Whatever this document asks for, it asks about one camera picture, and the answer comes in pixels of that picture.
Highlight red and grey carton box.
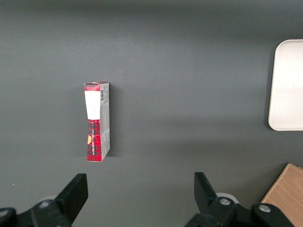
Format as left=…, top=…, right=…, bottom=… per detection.
left=83, top=81, right=111, bottom=163

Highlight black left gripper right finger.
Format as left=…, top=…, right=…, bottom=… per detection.
left=184, top=172, right=238, bottom=227

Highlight cream rectangular tray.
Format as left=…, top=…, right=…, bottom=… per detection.
left=267, top=39, right=303, bottom=131

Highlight wooden drawer cabinet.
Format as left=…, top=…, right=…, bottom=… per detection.
left=260, top=163, right=303, bottom=227

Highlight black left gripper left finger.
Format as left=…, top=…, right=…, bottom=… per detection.
left=30, top=173, right=89, bottom=227

